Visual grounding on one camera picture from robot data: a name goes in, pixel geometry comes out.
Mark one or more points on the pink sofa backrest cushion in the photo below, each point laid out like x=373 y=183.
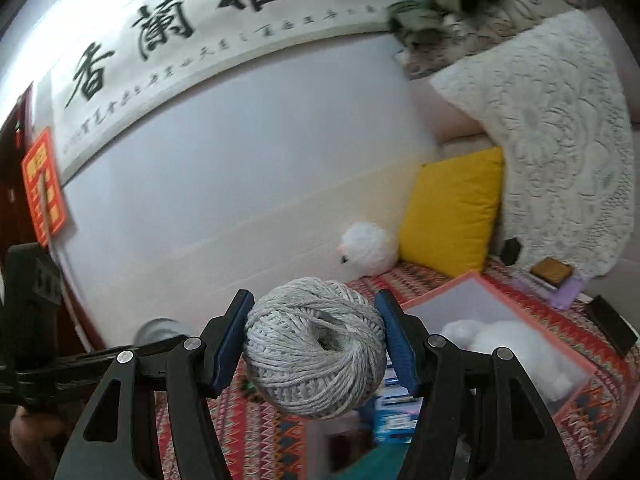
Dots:
x=456 y=133

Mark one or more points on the salmon pink storage box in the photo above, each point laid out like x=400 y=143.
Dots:
x=483 y=389

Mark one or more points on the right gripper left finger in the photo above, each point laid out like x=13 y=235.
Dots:
x=116 y=436

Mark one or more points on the white lace cloth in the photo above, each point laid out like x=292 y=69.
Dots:
x=552 y=100

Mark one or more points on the floral quilt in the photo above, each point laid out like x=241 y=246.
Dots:
x=496 y=23

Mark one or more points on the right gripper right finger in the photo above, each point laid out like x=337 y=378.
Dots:
x=487 y=399

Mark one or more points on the yellow cushion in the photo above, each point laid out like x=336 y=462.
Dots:
x=452 y=211

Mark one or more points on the round white fluffy plush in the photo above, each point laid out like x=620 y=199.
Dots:
x=368 y=249

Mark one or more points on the calligraphy scroll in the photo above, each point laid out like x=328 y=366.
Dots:
x=134 y=55

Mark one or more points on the purple card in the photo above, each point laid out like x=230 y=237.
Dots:
x=563 y=298

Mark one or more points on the green clothes pile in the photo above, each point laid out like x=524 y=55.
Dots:
x=419 y=24

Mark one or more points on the large white plush toy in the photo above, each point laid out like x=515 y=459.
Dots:
x=538 y=358

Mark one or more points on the red paper sign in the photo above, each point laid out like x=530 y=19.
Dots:
x=43 y=191

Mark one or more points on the brown wooden block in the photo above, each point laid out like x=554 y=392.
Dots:
x=552 y=271

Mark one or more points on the grey yarn ball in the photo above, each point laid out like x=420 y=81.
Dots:
x=315 y=349

